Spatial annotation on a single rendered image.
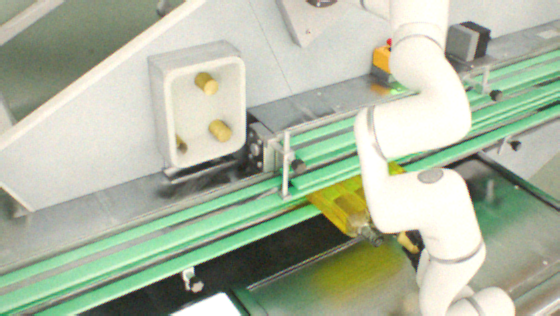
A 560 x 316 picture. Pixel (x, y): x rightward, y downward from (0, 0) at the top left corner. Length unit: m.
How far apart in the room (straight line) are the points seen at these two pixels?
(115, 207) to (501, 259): 0.91
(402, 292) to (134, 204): 0.60
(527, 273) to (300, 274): 0.55
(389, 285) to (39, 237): 0.73
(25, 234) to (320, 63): 0.76
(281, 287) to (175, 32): 0.58
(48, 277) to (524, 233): 1.14
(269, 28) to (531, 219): 0.86
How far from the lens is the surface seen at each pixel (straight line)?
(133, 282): 1.19
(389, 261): 1.37
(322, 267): 1.34
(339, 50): 1.44
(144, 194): 1.25
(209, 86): 1.19
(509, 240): 1.58
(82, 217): 1.22
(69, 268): 1.15
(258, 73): 1.32
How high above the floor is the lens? 1.76
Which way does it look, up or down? 43 degrees down
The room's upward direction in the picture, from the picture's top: 132 degrees clockwise
